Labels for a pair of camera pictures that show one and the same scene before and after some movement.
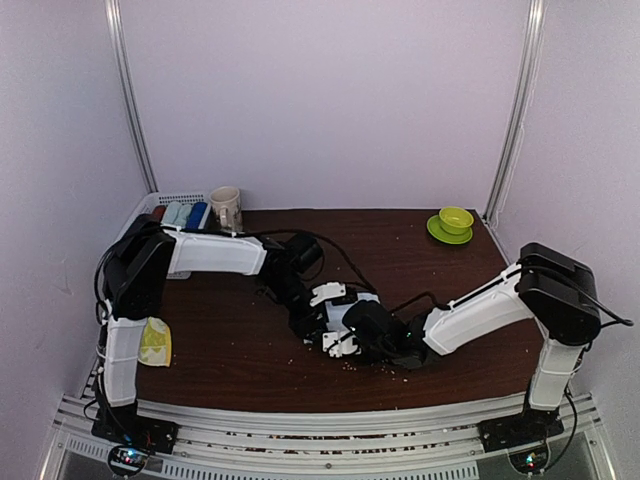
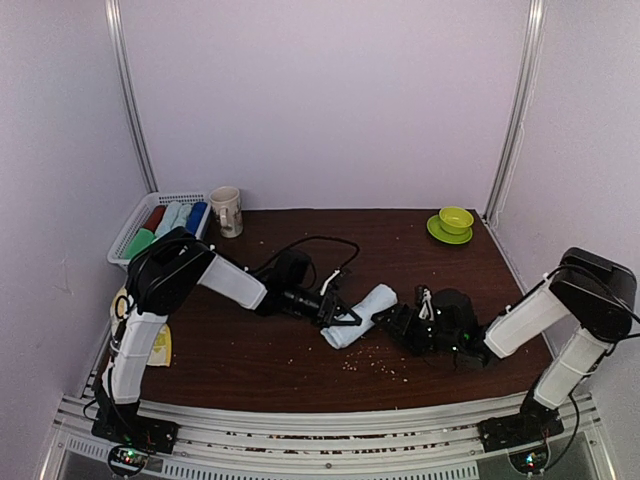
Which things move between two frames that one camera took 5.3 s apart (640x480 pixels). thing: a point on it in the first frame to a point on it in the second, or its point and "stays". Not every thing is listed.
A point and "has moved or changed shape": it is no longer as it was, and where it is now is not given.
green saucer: (435, 229) stays
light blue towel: (337, 312) has moved or changed shape
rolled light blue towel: (170, 213) stays
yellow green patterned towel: (155, 343) stays
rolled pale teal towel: (183, 213) stays
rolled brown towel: (158, 211) stays
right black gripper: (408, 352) to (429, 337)
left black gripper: (312, 323) to (328, 310)
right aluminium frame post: (523, 103) stays
